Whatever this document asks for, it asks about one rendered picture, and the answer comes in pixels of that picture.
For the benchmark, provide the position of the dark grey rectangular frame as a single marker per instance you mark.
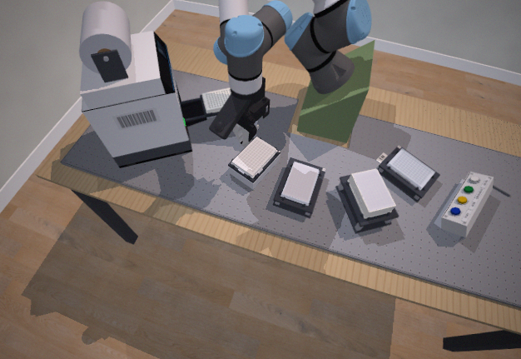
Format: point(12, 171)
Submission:
point(400, 182)
point(296, 207)

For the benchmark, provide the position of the light grey roll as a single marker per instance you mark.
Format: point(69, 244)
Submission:
point(105, 25)

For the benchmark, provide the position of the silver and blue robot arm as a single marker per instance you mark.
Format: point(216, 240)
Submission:
point(245, 40)

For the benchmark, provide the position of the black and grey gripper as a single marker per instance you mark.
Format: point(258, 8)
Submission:
point(255, 110)

